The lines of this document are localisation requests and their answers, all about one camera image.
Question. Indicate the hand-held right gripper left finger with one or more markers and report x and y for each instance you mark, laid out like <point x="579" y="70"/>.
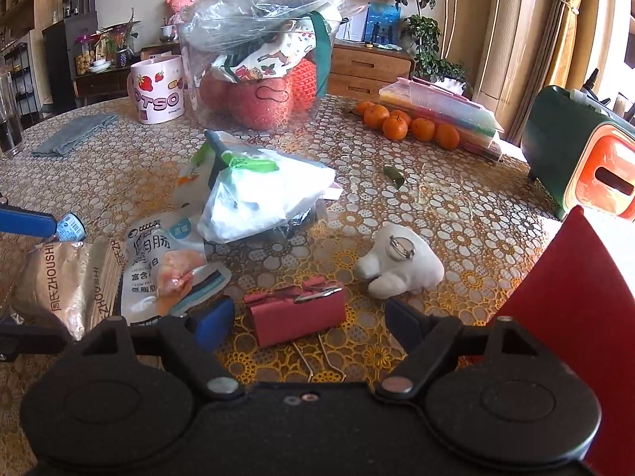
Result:
<point x="216" y="320"/>

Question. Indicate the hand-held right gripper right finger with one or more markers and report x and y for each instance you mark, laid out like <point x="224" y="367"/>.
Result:
<point x="403" y="320"/>

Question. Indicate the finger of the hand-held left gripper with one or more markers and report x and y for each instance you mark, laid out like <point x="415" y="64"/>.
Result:
<point x="30" y="341"/>
<point x="30" y="223"/>

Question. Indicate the pink binder clip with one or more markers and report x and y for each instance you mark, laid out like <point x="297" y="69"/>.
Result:
<point x="297" y="310"/>

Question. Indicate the white and dark tissue packet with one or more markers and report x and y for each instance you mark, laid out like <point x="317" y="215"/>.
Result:
<point x="196" y="178"/>

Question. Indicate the red paper bag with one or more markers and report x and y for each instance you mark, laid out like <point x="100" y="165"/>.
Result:
<point x="575" y="297"/>

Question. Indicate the floral lace tablecloth desktop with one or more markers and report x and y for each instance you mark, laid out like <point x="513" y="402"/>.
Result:
<point x="446" y="203"/>

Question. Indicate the green and orange desktop bin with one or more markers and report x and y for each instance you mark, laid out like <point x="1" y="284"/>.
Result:
<point x="560" y="148"/>

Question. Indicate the small blue labelled tube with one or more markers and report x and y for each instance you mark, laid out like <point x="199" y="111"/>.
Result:
<point x="72" y="228"/>

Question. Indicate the white plush toy with pin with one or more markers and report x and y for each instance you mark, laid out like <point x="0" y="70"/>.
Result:
<point x="397" y="263"/>

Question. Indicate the white sausage packet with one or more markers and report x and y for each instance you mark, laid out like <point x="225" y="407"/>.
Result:
<point x="158" y="258"/>

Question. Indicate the grey cloth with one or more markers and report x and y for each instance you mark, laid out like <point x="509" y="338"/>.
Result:
<point x="74" y="134"/>

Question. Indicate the glass of dark liquid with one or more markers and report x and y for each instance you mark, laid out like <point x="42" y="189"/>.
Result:
<point x="9" y="124"/>

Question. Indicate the white plastic bag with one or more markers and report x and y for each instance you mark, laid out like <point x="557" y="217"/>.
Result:
<point x="268" y="198"/>

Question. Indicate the small green wrapper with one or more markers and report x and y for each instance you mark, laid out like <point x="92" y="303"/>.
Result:
<point x="393" y="176"/>

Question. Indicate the low wooden side table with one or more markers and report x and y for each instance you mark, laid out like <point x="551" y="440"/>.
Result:
<point x="101" y="87"/>

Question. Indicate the black shelf cabinet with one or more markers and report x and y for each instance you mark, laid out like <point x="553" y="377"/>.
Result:
<point x="59" y="59"/>

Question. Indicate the white bowl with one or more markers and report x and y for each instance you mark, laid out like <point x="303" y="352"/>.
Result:
<point x="101" y="65"/>

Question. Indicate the glass snack jar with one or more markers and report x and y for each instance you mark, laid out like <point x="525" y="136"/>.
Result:
<point x="83" y="57"/>

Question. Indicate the pink strawberry print mug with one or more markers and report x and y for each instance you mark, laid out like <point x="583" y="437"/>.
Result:
<point x="158" y="94"/>

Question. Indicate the row of mandarin oranges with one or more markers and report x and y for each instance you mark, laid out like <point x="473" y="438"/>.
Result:
<point x="423" y="130"/>

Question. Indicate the small plant in vase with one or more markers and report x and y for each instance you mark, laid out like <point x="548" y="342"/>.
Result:
<point x="119" y="39"/>

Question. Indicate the stack of colourful plastic folders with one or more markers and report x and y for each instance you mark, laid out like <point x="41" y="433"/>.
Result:
<point x="446" y="109"/>

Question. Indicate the clear plastic bag with fruit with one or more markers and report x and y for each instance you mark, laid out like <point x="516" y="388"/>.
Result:
<point x="322" y="84"/>

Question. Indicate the wooden drawer cabinet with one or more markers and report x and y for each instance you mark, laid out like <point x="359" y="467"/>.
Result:
<point x="367" y="72"/>

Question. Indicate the pink plush pig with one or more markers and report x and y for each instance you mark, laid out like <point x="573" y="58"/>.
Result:
<point x="184" y="5"/>

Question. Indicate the large potted green plant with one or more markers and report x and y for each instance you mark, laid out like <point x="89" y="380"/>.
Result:
<point x="421" y="25"/>

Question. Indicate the beige pleated curtain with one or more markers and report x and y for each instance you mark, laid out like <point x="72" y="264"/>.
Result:
<point x="545" y="59"/>

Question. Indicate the blue picture box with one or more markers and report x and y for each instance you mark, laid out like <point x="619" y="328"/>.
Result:
<point x="383" y="22"/>

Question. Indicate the crumpled clear plastic bag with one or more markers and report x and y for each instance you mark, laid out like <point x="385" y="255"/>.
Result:
<point x="278" y="0"/>

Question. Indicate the golden curtain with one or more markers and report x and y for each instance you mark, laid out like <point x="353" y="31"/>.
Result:
<point x="595" y="20"/>

